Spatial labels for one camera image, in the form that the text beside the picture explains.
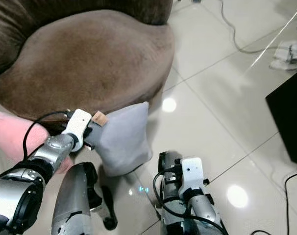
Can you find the grey robot leg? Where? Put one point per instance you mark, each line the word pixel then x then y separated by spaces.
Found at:
pixel 168 157
pixel 75 200

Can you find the pink pillow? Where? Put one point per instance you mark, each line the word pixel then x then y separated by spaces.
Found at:
pixel 11 139

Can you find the white crumpled cloth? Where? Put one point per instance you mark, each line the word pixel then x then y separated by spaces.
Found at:
pixel 288 55

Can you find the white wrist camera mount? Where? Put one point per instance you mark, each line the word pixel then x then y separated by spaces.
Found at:
pixel 195 174
pixel 76 126

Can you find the brown round velvet sofa chair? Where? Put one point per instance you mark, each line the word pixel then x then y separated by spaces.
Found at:
pixel 85 63

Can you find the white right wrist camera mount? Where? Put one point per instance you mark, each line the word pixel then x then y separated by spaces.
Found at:
pixel 195 174

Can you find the grey right robot leg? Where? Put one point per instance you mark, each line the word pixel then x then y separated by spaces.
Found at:
pixel 168 157

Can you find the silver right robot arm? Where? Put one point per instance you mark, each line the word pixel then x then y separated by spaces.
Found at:
pixel 205 215

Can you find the black box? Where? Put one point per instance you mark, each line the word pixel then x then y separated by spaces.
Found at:
pixel 288 117

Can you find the grey left robot leg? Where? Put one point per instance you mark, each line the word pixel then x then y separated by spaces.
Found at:
pixel 75 200

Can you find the grey pillow with brown tag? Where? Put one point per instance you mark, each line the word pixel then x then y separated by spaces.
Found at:
pixel 126 142

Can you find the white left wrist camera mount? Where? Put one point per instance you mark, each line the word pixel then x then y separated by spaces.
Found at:
pixel 76 126

